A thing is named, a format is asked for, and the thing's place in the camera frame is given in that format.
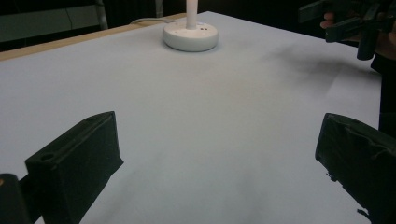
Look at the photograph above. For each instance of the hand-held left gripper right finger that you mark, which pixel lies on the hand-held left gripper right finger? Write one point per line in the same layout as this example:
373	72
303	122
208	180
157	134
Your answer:
358	155

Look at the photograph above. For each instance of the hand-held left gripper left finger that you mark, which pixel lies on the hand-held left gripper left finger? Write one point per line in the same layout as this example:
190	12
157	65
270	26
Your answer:
77	155

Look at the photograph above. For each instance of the white round lamp base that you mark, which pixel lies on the white round lamp base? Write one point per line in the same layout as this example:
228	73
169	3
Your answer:
190	34

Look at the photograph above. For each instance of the grey metal stand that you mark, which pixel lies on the grey metal stand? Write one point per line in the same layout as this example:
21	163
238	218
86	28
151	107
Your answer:
102	14

